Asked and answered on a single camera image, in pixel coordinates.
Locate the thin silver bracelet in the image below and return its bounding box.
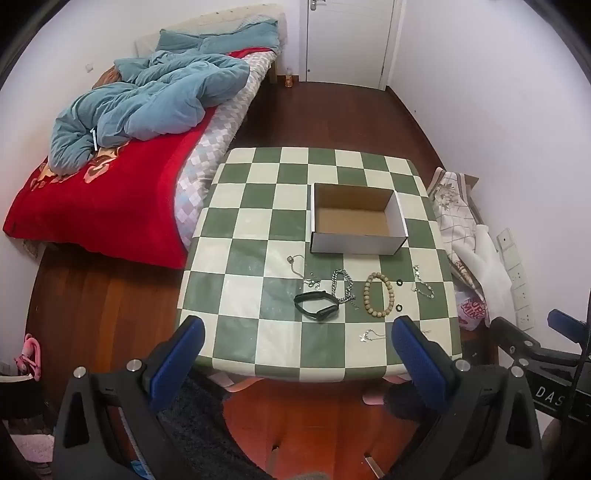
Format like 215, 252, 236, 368
411, 265, 435, 299

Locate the wooden bead bracelet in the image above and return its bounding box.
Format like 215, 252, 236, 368
363, 272, 396, 318

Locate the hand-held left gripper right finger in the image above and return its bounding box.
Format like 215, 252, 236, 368
388, 315, 546, 480

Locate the white cardboard box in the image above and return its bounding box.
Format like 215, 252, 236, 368
309, 182, 409, 256

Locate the brown cloth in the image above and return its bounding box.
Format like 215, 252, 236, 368
92, 65, 125, 89

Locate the white red plastic bag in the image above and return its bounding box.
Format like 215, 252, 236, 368
455, 295, 490, 332

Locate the white door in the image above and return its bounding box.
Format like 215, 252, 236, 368
299, 0, 402, 90

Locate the blue quilt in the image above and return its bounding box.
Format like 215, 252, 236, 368
50, 17, 283, 175

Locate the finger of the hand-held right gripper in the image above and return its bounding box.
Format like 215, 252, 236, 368
490, 316, 581, 371
547, 309, 583, 344

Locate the black wristband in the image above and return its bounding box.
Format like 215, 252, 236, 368
294, 291, 340, 320

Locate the chunky silver chain bracelet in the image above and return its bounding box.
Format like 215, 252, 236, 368
330, 269, 361, 310

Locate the pink plastic object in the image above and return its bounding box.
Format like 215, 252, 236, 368
14, 333, 43, 383

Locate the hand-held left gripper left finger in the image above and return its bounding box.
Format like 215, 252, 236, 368
52, 315, 206, 480

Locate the dark shaggy rug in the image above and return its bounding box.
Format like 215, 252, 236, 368
154, 368, 280, 480

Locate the green white checkered tablecloth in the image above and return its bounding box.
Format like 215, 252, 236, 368
174, 147, 464, 383

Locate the floral grid patterned cloth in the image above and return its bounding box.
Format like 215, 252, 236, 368
426, 167, 485, 296

